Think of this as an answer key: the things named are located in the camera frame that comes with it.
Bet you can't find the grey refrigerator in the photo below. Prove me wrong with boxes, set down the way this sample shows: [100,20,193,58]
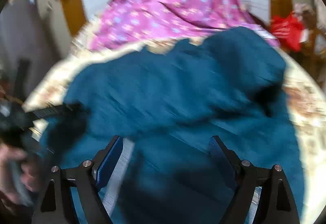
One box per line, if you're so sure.
[1,0,59,97]

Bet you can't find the purple floral bed sheet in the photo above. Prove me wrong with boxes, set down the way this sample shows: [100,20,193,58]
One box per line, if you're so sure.
[89,0,278,51]

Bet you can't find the cream rose-print bed cover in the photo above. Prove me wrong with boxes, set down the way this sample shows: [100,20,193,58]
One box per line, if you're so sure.
[24,24,325,223]

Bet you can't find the person's left hand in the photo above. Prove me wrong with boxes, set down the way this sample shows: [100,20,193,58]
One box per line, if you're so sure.
[1,143,40,206]

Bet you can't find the red plastic bag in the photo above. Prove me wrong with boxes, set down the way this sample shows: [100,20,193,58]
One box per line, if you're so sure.
[270,12,304,52]

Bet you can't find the teal blue puffer jacket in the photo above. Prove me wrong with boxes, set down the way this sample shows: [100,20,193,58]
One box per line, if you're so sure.
[40,27,304,223]

